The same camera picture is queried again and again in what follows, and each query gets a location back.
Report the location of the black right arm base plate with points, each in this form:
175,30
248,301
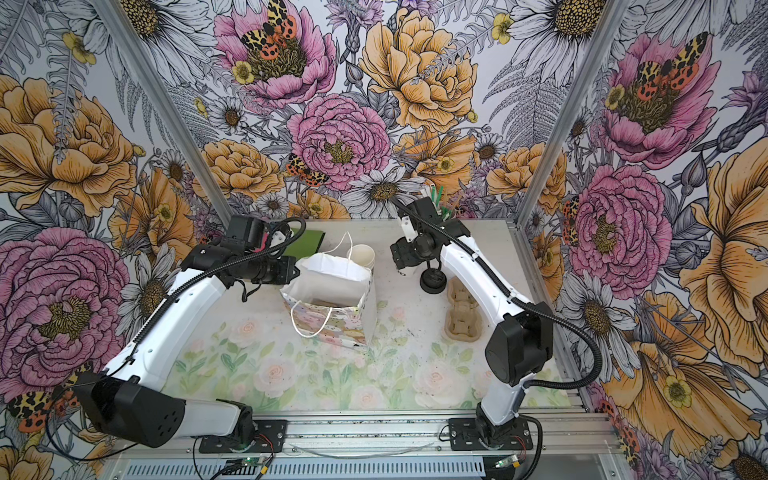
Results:
478,434

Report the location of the aluminium corner post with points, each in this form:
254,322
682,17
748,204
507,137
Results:
606,31
128,43

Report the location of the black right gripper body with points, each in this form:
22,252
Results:
411,252

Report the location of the brown pulp cup carrier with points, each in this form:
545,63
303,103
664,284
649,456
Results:
464,320

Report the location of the stack of paper cups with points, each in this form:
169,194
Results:
362,255

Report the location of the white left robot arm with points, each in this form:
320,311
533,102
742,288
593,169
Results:
125,399

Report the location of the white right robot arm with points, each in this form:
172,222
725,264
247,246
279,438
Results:
521,341

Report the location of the aluminium front frame rail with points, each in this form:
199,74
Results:
567,430

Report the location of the stack of black lids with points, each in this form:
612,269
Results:
433,281

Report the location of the white ventilated cable duct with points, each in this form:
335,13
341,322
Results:
452,467

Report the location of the cartoon animal paper gift bag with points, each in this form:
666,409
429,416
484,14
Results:
333,299

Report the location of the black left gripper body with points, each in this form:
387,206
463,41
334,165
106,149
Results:
272,271

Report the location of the aluminium left corner post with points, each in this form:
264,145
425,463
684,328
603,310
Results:
128,43

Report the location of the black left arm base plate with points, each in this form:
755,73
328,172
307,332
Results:
265,437

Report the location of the aluminium right corner post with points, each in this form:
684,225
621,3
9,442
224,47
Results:
606,31

